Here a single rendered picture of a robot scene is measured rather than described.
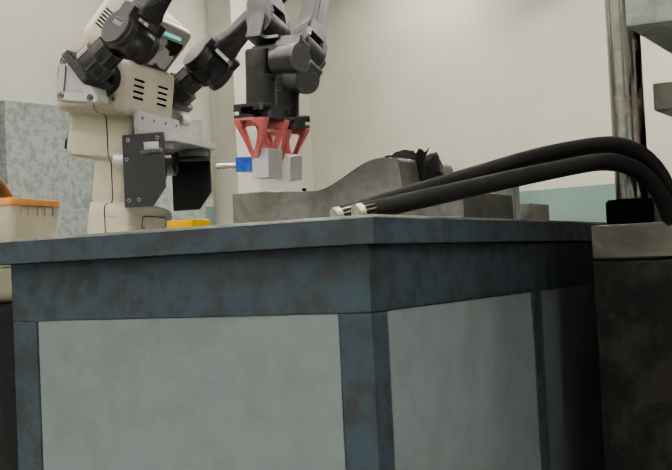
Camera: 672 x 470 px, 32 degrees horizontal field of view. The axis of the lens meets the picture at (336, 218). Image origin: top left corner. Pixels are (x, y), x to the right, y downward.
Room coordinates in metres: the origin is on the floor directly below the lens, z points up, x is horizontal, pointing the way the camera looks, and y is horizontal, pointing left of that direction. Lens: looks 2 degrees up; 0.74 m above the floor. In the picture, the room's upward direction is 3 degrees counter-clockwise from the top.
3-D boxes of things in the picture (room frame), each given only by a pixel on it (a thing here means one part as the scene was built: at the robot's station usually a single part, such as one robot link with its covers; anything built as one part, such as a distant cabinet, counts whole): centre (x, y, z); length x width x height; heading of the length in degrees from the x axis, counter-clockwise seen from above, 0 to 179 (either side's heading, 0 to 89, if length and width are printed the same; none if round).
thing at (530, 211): (3.06, -0.44, 0.83); 0.20 x 0.15 x 0.07; 62
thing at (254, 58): (2.18, 0.12, 1.12); 0.07 x 0.06 x 0.07; 54
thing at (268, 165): (2.21, 0.17, 0.93); 0.13 x 0.05 x 0.05; 61
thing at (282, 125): (2.20, 0.13, 0.99); 0.07 x 0.07 x 0.09; 61
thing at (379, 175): (2.34, -0.07, 0.87); 0.50 x 0.26 x 0.14; 62
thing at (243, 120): (2.18, 0.14, 0.99); 0.07 x 0.07 x 0.09; 61
